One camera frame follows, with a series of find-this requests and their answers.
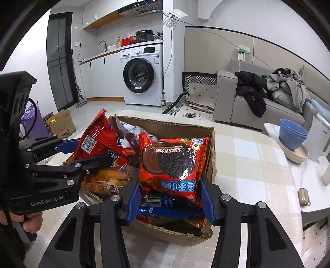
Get stick vacuum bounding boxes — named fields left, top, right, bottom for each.
left=73, top=46, right=88, bottom=108

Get white purple-edged snack packet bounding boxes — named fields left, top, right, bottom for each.
left=115, top=116, right=158, bottom=155

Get beige earbuds case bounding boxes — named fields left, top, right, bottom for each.
left=298, top=188, right=311, bottom=207

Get red cookie packet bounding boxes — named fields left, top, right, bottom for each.
left=138, top=137, right=210, bottom=210

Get printed cardboard floor box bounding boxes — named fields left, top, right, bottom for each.
left=42, top=108, right=77, bottom=139

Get green white power strip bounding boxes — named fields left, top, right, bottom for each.
left=236, top=45, right=250, bottom=62

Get grey clothes pile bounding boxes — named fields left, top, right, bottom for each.
left=265, top=67, right=312, bottom=114

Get dark glass door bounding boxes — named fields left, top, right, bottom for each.
left=46, top=12, right=75, bottom=111

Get white kitchen counter cabinet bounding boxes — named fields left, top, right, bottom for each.
left=79, top=49, right=125, bottom=102

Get white upper kitchen cabinets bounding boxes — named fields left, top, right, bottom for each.
left=82, top=0, right=137, bottom=29

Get grey sofa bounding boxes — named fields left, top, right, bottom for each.
left=213, top=59, right=330, bottom=130

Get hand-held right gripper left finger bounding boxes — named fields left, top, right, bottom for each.
left=37, top=178, right=142, bottom=268

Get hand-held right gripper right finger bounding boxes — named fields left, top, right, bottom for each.
left=200, top=175, right=303, bottom=268

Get checkered tablecloth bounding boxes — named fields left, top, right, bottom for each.
left=44, top=111, right=303, bottom=268

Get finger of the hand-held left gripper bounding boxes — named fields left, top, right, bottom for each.
left=19, top=136, right=82, bottom=161
left=25, top=154, right=114, bottom=181

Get stack of beige plates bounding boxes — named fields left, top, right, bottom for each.
left=278, top=140, right=309, bottom=164

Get orange bread packet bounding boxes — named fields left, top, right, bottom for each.
left=82, top=164, right=132, bottom=197

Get white electric kettle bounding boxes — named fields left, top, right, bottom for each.
left=305, top=115, right=330, bottom=163

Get dark blue snack packet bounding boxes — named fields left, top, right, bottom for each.
left=139, top=194, right=207, bottom=216

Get black pressure cooker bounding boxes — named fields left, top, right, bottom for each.
left=136, top=30, right=155, bottom=44

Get folded patterned mat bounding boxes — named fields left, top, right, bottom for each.
left=162, top=72, right=218, bottom=115

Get purple bag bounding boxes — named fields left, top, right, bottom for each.
left=21, top=102, right=49, bottom=141

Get white marble table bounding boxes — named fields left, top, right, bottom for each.
left=263, top=122, right=330, bottom=214

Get brown cardboard box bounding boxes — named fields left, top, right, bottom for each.
left=63, top=115, right=217, bottom=247

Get white washing machine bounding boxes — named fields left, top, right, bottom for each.
left=119, top=44, right=164, bottom=107

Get black jacket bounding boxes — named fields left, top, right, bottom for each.
left=235, top=71, right=274, bottom=118

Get range hood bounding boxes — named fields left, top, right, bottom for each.
left=119, top=0, right=163, bottom=17

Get person's left hand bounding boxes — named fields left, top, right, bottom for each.
left=0, top=209, right=43, bottom=234

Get light blue pillow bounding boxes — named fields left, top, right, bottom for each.
left=311, top=99, right=328, bottom=121

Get red chip bag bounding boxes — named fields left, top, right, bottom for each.
left=71, top=108, right=130, bottom=168

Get white router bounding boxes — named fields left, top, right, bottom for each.
left=162, top=8, right=188, bottom=27

